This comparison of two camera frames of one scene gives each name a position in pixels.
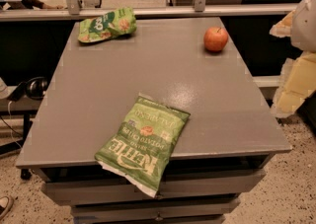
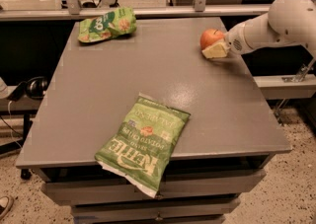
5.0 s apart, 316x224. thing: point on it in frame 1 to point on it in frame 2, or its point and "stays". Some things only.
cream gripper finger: x=297 y=84 to x=235 y=40
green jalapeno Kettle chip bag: x=139 y=148 stays
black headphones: x=34 y=88 stays
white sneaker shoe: x=6 y=203 stays
